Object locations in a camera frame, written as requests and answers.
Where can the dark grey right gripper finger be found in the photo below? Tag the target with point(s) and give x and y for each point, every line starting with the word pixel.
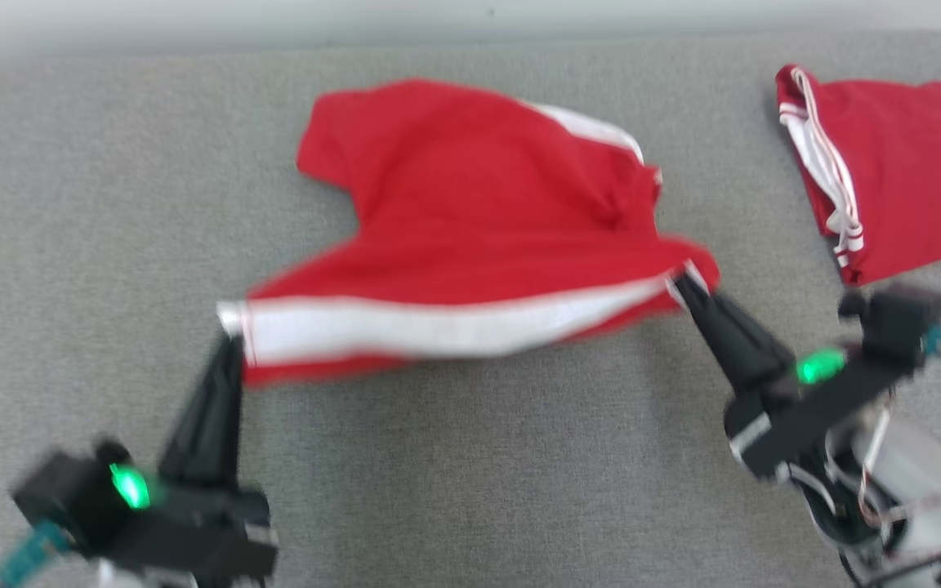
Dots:
pixel 760 347
pixel 724 351

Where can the teal left camera connector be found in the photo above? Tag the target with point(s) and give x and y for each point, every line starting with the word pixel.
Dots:
pixel 29 555

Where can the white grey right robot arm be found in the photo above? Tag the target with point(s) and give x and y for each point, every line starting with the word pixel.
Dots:
pixel 920 482

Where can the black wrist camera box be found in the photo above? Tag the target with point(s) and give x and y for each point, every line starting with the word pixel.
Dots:
pixel 899 318
pixel 62 494

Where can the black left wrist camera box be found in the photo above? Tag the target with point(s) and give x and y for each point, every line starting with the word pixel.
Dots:
pixel 62 494

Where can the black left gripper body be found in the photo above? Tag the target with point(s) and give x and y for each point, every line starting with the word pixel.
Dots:
pixel 201 531

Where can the red shorts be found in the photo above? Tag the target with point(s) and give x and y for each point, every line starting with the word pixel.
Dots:
pixel 454 212

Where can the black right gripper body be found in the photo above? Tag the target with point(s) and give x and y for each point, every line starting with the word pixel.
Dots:
pixel 797 416

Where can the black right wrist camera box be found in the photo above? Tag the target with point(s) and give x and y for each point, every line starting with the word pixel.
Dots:
pixel 899 318

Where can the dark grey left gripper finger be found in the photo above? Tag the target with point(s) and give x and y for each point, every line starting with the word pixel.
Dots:
pixel 197 433
pixel 229 433

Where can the red basketball jersey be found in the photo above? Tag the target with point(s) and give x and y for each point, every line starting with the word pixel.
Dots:
pixel 912 163

